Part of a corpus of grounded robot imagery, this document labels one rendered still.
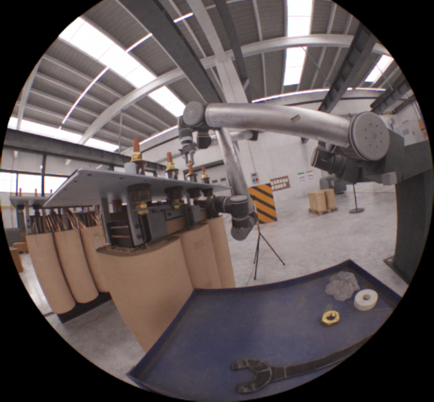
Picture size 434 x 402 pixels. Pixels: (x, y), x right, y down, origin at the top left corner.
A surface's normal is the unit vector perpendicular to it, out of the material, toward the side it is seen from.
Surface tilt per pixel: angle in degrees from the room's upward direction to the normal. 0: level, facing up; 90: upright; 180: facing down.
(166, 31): 180
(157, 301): 90
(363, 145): 103
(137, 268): 90
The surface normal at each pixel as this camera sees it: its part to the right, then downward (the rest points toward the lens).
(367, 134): -0.49, 0.20
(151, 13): 0.18, 0.98
